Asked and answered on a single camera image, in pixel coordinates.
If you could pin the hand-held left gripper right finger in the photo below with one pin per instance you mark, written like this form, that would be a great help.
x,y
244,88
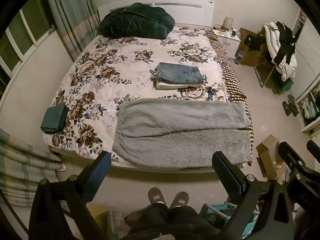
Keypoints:
x,y
225,172

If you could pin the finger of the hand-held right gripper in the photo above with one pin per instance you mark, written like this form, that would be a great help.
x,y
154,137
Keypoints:
x,y
314,148
290,155

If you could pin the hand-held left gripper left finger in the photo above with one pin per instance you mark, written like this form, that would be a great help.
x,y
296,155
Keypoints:
x,y
100,170

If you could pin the grey fleece pants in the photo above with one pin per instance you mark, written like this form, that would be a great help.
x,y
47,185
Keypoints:
x,y
180,130

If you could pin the small open cardboard box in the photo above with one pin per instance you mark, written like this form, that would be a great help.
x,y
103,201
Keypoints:
x,y
267,150

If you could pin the teal and white rack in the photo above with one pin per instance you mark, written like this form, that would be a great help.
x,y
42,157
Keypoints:
x,y
220,207

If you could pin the teal slippers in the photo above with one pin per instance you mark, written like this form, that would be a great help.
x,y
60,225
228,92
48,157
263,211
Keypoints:
x,y
310,108

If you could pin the yellow box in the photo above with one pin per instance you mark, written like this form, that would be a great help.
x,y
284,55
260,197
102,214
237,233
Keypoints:
x,y
98,215

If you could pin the dark patterned slippers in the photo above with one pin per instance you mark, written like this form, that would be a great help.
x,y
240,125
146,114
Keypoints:
x,y
291,107

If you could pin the grey slipper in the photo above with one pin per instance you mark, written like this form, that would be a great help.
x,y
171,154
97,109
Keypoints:
x,y
180,199
156,195

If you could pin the clear plastic bag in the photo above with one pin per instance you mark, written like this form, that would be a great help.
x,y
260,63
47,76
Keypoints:
x,y
117,222

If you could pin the person's right leg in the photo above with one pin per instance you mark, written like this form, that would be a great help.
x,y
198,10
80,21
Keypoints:
x,y
192,225

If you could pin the person's leg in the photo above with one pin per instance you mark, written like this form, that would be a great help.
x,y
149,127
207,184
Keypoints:
x,y
150,222
192,225

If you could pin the teal bag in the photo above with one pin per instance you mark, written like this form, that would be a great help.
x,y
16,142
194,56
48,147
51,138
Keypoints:
x,y
288,85

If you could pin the folded dark teal cloth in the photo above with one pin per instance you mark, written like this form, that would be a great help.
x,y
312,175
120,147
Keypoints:
x,y
53,117

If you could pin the person's left leg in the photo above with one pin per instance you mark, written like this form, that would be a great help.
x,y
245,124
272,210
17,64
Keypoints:
x,y
150,222

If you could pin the plaid green curtain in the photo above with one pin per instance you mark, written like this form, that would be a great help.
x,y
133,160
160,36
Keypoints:
x,y
22,170

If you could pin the metal folding chair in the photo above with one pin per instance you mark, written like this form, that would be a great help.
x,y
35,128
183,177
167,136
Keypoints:
x,y
262,72

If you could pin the white wardrobe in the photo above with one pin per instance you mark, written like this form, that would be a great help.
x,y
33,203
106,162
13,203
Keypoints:
x,y
307,55

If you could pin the folded white cloth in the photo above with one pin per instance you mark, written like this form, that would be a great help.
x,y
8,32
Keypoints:
x,y
170,85

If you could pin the large cardboard box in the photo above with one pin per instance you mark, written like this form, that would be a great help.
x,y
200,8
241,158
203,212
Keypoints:
x,y
250,56

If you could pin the bed with floral cover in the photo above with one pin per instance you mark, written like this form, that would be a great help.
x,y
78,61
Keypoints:
x,y
112,62

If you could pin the folded blue jeans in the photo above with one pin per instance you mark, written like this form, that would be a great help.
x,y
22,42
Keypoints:
x,y
180,73

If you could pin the plastic water bottle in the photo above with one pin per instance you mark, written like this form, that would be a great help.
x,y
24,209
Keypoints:
x,y
239,56

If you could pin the black clothes pile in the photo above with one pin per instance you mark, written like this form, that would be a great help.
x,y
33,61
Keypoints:
x,y
285,35

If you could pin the black garment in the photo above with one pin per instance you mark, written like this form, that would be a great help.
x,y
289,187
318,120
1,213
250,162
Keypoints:
x,y
253,42

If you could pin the chair with clothes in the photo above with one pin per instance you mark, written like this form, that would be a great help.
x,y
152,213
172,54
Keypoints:
x,y
271,37

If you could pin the white nightstand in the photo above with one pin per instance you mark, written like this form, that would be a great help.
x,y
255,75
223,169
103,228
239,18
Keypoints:
x,y
231,42

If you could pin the dark cup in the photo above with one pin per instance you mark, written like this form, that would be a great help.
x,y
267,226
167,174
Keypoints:
x,y
234,32

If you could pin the beige jar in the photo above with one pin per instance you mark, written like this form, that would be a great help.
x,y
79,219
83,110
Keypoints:
x,y
228,23

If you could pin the dark green quilt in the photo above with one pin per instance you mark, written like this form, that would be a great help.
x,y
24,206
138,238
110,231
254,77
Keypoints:
x,y
135,22

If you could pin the green striped curtain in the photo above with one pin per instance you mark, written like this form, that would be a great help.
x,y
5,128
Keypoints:
x,y
70,17

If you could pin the white framed window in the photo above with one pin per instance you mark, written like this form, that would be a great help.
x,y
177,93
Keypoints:
x,y
25,32

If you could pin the white bed headboard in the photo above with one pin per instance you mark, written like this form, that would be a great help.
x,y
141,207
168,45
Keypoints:
x,y
190,12

